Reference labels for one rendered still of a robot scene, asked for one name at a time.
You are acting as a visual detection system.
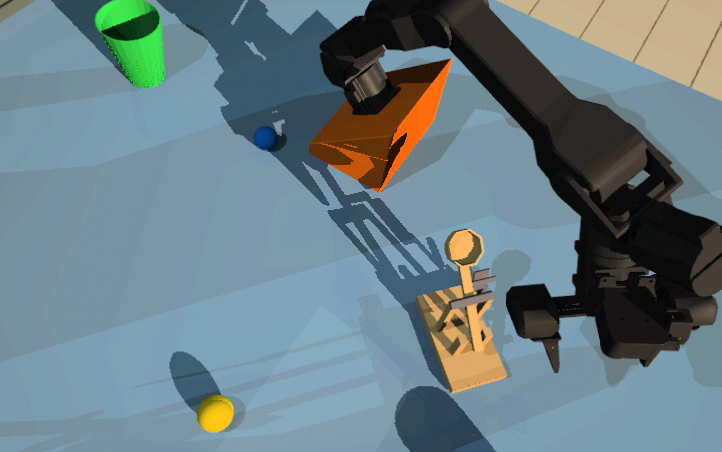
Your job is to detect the blue ball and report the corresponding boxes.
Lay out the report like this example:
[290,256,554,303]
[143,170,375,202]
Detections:
[253,127,279,151]

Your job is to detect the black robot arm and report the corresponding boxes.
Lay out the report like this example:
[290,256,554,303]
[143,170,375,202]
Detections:
[320,0,722,360]

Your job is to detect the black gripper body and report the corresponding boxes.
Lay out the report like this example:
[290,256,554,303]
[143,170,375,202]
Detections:
[506,240,719,339]

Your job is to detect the green cup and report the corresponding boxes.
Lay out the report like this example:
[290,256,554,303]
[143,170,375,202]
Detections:
[95,0,165,89]

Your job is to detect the yellow ball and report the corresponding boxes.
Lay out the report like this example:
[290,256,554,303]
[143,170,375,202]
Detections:
[196,395,233,432]

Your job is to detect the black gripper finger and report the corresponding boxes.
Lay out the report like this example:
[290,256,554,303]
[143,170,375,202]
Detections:
[639,326,700,367]
[530,331,562,373]

